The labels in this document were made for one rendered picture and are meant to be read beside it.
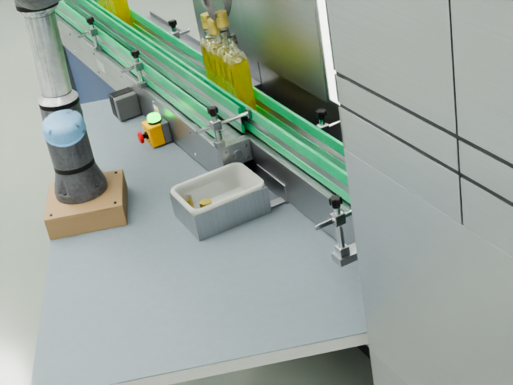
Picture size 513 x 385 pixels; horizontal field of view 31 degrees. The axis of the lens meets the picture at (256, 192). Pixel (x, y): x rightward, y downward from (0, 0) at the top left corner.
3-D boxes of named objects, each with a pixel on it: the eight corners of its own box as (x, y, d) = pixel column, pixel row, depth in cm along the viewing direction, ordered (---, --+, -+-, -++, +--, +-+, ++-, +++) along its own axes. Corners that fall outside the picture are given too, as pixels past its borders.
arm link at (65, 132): (53, 175, 258) (40, 131, 251) (50, 154, 269) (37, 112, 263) (96, 163, 260) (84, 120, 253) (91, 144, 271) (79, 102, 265)
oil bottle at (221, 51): (251, 110, 282) (239, 44, 271) (234, 116, 280) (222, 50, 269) (243, 105, 286) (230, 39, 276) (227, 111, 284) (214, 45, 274)
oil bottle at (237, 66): (259, 117, 277) (246, 50, 266) (242, 123, 275) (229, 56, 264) (250, 111, 281) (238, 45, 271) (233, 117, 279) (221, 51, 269)
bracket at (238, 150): (254, 160, 268) (250, 138, 265) (225, 171, 265) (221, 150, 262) (249, 155, 271) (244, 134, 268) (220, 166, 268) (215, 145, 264)
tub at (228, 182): (272, 210, 255) (267, 182, 250) (198, 241, 247) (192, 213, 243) (243, 186, 269) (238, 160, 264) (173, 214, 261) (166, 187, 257)
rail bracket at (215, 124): (256, 136, 265) (249, 96, 259) (203, 156, 260) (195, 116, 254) (251, 132, 268) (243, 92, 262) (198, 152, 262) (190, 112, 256)
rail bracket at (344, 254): (390, 266, 218) (382, 184, 207) (330, 295, 213) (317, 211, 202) (379, 257, 222) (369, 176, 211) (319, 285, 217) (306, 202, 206)
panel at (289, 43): (432, 154, 221) (422, 18, 204) (422, 159, 220) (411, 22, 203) (256, 54, 293) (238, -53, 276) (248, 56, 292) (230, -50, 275)
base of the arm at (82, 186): (58, 209, 261) (48, 179, 256) (53, 185, 274) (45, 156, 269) (111, 195, 264) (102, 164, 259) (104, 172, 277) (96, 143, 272)
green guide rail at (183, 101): (222, 140, 266) (217, 115, 262) (219, 142, 266) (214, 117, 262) (49, 4, 406) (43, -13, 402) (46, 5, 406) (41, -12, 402)
